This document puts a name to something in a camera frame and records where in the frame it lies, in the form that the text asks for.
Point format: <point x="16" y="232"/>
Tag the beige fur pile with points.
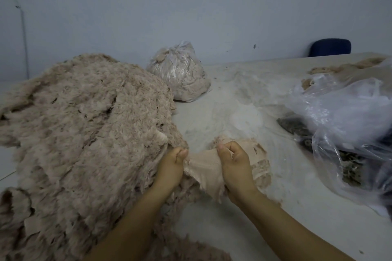
<point x="346" y="68"/>

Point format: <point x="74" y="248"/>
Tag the clear bag of beige scraps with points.
<point x="179" y="71"/>

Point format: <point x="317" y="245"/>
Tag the blue chair back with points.
<point x="330" y="47"/>

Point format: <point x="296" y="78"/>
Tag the person's right hand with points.
<point x="237" y="169"/>

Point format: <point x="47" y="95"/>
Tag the person's left hand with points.
<point x="168" y="171"/>

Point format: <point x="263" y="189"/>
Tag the large clear plastic bag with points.
<point x="349" y="117"/>

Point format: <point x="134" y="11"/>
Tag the beige scrap strips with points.
<point x="190" y="247"/>

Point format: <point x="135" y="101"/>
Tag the person's right forearm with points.
<point x="294" y="230"/>

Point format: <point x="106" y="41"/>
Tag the beige fabric piece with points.
<point x="207" y="171"/>

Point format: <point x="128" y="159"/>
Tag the large pile beige fabric scraps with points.
<point x="79" y="147"/>

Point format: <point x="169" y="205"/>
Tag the person's left forearm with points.
<point x="125" y="230"/>

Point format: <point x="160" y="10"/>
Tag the stack of sorted beige pieces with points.
<point x="260" y="163"/>

